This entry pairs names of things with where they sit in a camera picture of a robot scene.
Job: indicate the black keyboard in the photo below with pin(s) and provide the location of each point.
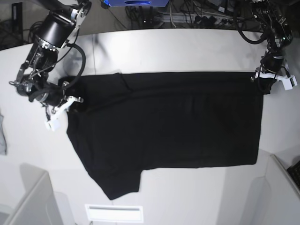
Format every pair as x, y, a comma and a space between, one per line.
294, 172

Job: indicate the white power strip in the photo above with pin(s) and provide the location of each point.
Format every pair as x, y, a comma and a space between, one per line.
188, 18

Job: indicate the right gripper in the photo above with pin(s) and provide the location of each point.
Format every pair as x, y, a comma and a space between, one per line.
51, 94

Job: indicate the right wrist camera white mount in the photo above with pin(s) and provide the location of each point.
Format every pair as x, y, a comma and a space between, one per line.
52, 116

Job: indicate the black T-shirt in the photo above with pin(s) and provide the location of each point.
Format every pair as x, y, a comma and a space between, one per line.
130, 123

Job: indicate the white box bottom left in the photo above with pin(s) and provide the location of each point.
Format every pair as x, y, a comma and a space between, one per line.
40, 204

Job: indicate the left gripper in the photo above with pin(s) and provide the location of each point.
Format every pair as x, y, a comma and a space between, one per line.
271, 62

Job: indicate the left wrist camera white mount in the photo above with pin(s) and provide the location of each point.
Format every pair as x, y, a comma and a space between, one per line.
287, 79

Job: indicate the grey cloth at left edge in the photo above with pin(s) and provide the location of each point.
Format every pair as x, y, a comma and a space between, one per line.
3, 144

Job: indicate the blue box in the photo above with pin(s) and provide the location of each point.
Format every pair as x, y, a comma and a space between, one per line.
143, 3

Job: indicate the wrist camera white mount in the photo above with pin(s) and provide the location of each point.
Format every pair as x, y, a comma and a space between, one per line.
52, 116
287, 79

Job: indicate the white box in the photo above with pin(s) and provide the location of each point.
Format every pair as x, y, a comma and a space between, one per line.
40, 204
273, 199

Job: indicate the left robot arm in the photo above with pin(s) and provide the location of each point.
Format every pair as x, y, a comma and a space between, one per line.
275, 30

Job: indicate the white slot plate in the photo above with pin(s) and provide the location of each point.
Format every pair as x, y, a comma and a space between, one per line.
114, 214

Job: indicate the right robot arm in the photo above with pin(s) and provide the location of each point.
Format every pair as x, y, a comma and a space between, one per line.
61, 24

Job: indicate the white box right side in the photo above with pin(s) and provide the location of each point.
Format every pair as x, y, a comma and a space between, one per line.
273, 199

